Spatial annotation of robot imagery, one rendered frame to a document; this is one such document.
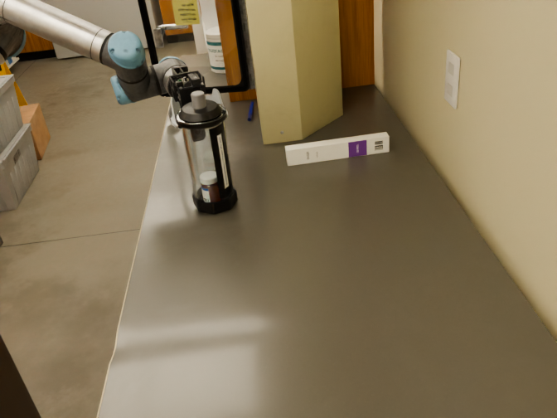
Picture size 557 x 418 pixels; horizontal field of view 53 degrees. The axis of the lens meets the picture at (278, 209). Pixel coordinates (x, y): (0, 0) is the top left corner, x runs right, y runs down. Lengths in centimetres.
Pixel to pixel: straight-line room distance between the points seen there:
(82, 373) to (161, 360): 145
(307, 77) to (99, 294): 160
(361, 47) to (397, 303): 110
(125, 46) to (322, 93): 57
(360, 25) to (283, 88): 47
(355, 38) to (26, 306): 188
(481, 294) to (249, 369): 42
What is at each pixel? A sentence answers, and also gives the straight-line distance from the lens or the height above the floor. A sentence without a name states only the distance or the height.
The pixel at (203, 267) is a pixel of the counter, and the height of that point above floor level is 94.
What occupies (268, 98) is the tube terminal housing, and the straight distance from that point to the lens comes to 152.
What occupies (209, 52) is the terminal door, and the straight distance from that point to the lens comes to 182.
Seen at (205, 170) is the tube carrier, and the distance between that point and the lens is 121.
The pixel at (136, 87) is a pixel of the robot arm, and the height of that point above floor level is 118.
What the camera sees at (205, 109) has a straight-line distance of 118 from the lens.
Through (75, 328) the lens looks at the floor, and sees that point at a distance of 260.
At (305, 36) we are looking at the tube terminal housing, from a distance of 151.
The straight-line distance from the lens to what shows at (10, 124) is 382.
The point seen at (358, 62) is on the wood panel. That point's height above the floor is 102.
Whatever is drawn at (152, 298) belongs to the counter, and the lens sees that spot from 108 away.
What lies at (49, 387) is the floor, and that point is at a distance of 239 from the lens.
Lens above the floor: 160
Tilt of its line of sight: 31 degrees down
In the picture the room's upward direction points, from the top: 7 degrees counter-clockwise
